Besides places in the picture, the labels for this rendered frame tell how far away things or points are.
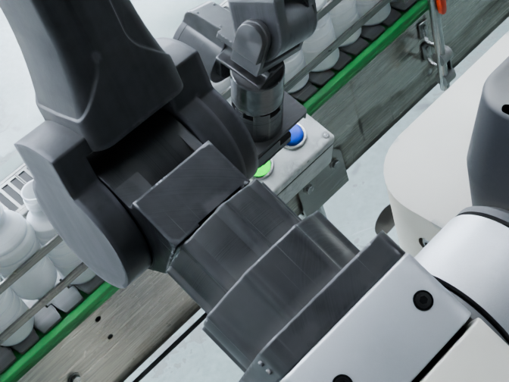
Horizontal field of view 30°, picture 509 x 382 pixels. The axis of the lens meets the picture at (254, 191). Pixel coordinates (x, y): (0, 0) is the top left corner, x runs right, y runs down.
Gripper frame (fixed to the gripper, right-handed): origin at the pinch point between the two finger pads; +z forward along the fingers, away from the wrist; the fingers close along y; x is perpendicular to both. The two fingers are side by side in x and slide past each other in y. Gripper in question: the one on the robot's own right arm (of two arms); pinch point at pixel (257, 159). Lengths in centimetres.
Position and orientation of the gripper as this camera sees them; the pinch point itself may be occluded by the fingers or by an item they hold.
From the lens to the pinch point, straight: 115.7
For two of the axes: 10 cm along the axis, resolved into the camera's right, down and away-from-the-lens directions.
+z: 0.0, 4.5, 8.9
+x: 7.2, 6.2, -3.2
